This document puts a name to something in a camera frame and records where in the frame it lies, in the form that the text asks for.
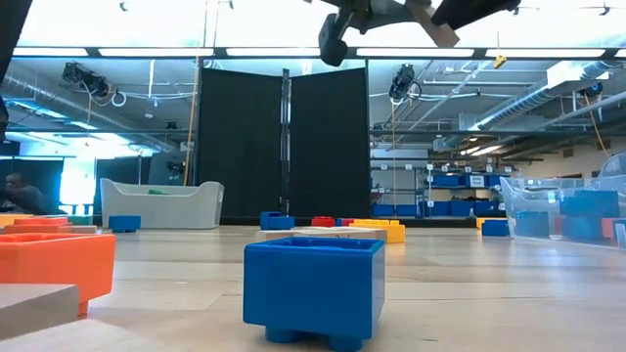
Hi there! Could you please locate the black ceiling-hung device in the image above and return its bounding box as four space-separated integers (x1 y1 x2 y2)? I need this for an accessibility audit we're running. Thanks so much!
388 62 423 104
61 61 112 99

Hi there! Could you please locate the black folding partition screen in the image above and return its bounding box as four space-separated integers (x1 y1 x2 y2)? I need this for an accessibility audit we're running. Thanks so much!
195 66 372 221

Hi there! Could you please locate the shelf with blue bins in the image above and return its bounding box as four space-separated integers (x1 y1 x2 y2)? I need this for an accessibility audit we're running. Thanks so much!
371 163 513 219

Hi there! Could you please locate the clear plastic bin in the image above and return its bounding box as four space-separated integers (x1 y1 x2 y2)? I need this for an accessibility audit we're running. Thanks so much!
498 152 626 251

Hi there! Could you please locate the white plastic bin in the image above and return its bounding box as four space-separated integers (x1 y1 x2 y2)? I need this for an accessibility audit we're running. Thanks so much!
100 178 225 230

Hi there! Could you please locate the long orange toy brick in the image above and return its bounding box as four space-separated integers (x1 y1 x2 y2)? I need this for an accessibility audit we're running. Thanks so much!
4 217 73 235

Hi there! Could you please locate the person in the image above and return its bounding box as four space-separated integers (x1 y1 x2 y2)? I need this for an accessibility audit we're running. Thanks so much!
0 171 48 215

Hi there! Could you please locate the amber yellow toy brick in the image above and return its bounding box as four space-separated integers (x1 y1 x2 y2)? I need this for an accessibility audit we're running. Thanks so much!
0 213 34 227

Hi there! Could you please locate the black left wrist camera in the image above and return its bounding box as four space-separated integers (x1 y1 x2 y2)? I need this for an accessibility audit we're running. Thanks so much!
318 12 354 67

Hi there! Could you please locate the white ventilation duct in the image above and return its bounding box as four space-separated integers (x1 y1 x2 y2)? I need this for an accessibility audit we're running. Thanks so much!
454 61 612 141

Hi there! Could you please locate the yellow hanging cord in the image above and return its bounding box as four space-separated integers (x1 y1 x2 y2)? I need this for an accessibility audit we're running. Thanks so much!
583 92 610 157

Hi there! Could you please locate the yellow hanging strap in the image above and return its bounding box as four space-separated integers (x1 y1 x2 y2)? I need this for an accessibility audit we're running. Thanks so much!
183 56 201 187

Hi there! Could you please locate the silver ventilation duct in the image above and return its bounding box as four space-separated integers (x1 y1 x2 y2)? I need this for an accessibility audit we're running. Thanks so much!
0 67 172 148

